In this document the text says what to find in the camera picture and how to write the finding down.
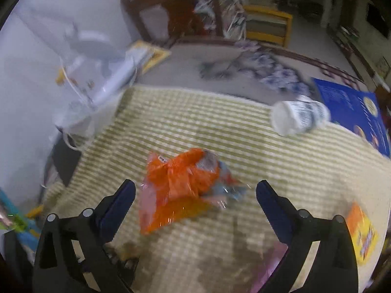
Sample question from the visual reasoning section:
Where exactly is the yellow lemon tea carton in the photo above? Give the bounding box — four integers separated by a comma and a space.
345, 202, 379, 265

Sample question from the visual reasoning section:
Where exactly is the blue yellow toy tablet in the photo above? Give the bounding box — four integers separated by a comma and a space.
1, 190, 40, 251

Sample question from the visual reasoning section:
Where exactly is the purple snack wrapper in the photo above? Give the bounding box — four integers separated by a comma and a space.
250, 241, 288, 293

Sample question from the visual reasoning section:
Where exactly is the tv cabinet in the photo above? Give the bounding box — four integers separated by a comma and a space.
327, 25, 390, 91

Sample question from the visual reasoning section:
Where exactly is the black phone on table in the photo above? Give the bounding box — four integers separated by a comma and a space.
52, 138, 82, 187

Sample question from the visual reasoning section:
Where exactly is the orange snack wrapper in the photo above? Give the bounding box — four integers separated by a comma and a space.
139, 148, 250, 234

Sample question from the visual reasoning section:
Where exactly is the wooden chair at table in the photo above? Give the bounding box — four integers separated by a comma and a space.
121, 0, 224, 45

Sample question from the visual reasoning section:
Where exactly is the yellow wooden bench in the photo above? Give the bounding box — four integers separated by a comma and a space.
243, 5, 293, 48

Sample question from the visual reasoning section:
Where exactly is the paper cup with pattern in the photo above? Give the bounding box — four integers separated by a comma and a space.
270, 95, 331, 137

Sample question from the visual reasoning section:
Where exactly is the blue book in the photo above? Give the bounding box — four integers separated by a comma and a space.
314, 79, 390, 157

